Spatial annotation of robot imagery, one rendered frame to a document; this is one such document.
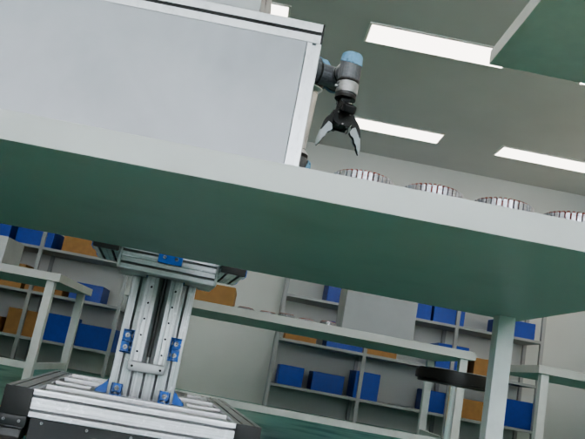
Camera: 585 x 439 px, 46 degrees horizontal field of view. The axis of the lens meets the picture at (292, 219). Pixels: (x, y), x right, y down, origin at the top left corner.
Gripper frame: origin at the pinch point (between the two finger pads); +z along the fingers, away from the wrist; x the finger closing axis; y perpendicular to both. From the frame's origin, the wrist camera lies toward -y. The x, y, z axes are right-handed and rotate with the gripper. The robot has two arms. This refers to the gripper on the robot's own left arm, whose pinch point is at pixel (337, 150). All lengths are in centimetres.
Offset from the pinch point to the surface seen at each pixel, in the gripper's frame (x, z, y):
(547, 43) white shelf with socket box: -19, -2, -91
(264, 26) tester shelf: 38, 7, -83
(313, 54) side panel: 27, 10, -84
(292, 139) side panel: 28, 29, -84
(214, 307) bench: 11, 44, 215
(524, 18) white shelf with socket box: -11, -2, -97
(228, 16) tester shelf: 45, 6, -82
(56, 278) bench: 108, 44, 229
